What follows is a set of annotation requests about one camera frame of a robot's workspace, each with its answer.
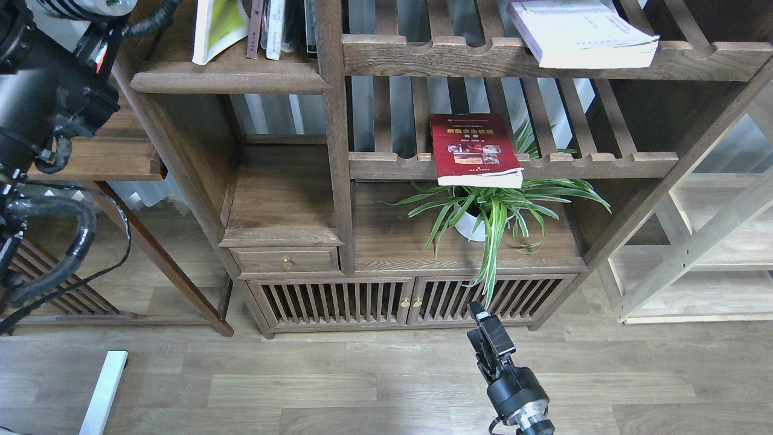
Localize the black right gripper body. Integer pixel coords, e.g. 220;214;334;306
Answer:
487;366;550;424

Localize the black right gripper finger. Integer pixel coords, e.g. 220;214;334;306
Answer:
466;301;516;384

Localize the yellow green cover book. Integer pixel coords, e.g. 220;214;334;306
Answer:
191;1;249;65

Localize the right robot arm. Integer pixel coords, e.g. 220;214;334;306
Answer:
467;301;554;434

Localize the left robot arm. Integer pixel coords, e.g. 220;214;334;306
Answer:
1;1;179;333

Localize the white plant pot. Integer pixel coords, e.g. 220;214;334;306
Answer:
455;206;514;242

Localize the green spider plant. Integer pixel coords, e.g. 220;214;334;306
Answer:
399;121;611;308

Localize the red cover book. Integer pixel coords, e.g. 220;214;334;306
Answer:
429;113;524;189

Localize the dark wooden bookshelf cabinet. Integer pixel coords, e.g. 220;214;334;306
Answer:
75;0;773;339

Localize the white thick book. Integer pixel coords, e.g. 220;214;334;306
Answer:
506;1;659;69

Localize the dark upright book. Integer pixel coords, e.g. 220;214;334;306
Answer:
304;0;318;60

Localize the brown upright book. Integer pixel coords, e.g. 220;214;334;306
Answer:
243;0;266;59

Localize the white metal bar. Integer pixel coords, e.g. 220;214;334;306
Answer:
79;350;128;434

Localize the white upright book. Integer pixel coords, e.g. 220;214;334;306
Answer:
265;0;286;60

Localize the dark slatted wooden rack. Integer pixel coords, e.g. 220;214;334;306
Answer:
2;239;138;335

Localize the light wooden shelf frame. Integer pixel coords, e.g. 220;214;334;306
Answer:
598;91;773;325

